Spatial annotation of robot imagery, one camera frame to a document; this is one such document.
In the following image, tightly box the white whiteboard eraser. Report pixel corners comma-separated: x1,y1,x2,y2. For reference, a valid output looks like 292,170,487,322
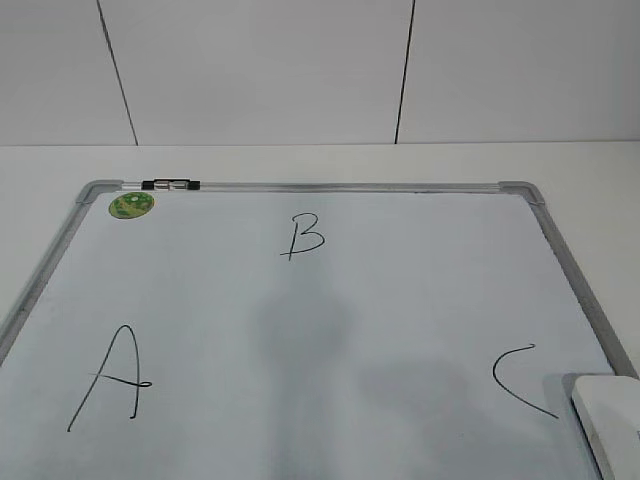
572,375,640,480

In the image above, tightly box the green round magnet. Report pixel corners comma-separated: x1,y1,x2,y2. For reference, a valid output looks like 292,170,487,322
108,192,155,220

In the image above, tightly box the white whiteboard with aluminium frame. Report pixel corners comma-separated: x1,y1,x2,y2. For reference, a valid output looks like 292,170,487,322
1,180,637,479

